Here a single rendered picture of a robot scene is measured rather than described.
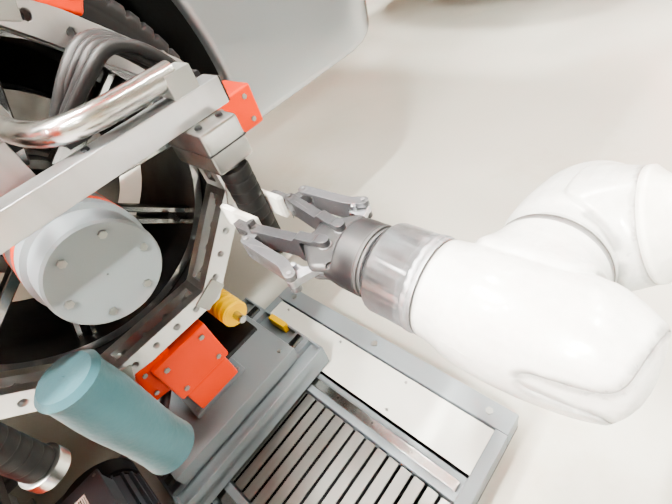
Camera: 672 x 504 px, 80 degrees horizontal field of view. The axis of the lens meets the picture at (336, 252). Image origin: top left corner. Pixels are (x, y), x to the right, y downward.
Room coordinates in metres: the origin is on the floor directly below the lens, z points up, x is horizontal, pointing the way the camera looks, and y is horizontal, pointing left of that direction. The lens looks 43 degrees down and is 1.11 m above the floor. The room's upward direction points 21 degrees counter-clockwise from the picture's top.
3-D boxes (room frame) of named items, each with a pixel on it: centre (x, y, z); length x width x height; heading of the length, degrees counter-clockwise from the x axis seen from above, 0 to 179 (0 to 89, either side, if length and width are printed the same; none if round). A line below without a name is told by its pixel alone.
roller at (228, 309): (0.67, 0.31, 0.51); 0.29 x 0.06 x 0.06; 35
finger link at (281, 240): (0.34, 0.04, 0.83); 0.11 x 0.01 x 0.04; 46
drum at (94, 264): (0.46, 0.31, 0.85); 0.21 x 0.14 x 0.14; 35
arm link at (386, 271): (0.24, -0.05, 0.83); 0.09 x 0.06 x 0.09; 125
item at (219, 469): (0.67, 0.44, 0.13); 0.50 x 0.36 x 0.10; 125
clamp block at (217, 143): (0.45, 0.09, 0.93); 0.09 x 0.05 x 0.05; 35
